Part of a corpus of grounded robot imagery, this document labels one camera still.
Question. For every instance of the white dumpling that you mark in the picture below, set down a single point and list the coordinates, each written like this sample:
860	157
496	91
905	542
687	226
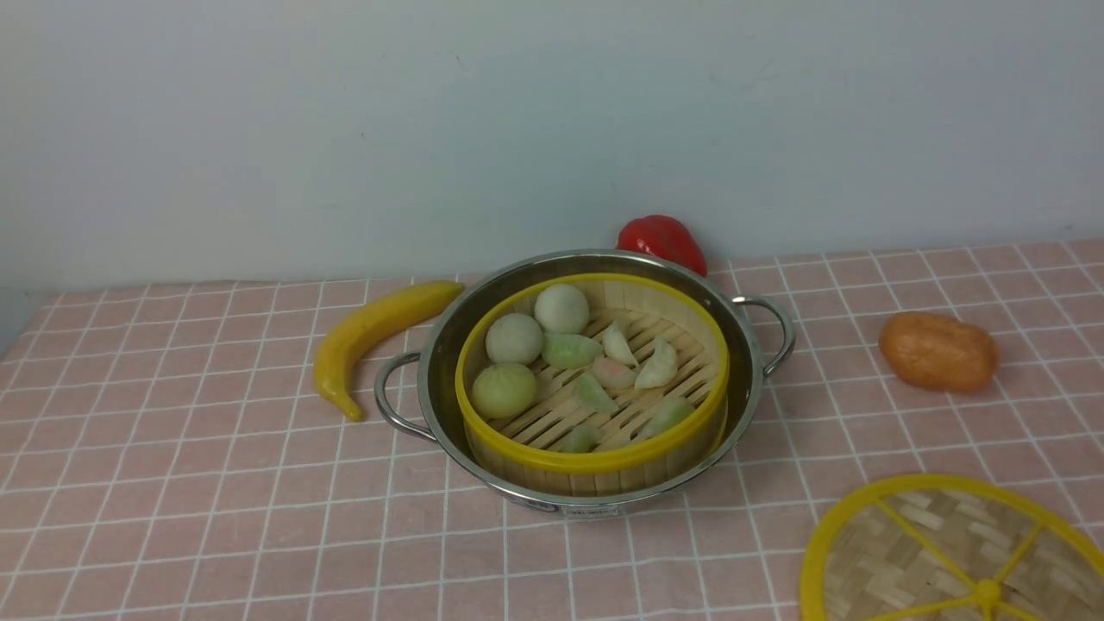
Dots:
616	345
660	368

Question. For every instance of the yellow bamboo steamer lid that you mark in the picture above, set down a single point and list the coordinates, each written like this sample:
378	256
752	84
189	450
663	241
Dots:
946	547

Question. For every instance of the stainless steel pot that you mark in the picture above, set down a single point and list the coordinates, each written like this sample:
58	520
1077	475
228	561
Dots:
415	391

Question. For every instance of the green dumpling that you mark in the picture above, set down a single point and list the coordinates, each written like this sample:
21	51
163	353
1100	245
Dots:
664	415
570	351
591	396

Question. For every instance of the white steamed bun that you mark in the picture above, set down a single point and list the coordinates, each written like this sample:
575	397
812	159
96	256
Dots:
563	309
514	338

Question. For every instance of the pink checkered tablecloth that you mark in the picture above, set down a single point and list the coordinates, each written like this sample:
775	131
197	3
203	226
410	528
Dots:
164	455

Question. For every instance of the pink dumpling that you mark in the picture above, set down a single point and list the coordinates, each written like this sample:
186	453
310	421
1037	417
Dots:
612	374

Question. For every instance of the red bell pepper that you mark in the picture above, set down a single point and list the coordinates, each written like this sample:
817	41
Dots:
665	238

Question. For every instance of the yellow bamboo steamer basket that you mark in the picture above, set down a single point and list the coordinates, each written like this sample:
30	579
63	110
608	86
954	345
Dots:
556	446

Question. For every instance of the yellow banana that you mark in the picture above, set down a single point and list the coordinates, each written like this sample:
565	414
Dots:
360	332

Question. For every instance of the orange potato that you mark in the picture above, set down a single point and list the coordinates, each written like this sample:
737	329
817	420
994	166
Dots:
938	352

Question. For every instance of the yellow-green steamed bun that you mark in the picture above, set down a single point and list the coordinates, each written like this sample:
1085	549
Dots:
504	390

